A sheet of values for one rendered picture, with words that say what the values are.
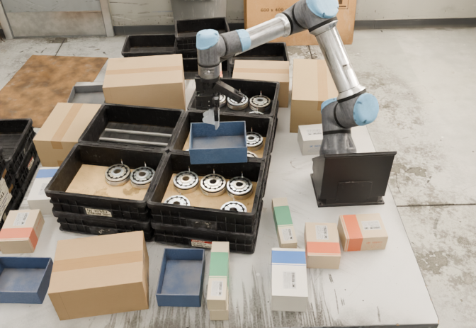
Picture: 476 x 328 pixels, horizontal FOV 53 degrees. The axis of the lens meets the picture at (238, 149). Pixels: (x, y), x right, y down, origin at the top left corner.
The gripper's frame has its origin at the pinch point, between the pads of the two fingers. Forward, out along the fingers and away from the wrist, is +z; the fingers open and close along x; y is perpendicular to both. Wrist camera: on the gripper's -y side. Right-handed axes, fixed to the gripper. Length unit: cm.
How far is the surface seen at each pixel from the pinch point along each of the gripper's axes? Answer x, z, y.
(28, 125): -95, 53, 119
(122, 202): 16.7, 21.9, 35.0
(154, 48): -210, 50, 61
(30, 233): 17, 37, 73
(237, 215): 23.5, 22.8, -6.9
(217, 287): 45, 36, 0
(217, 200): 6.2, 30.3, 1.2
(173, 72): -79, 13, 27
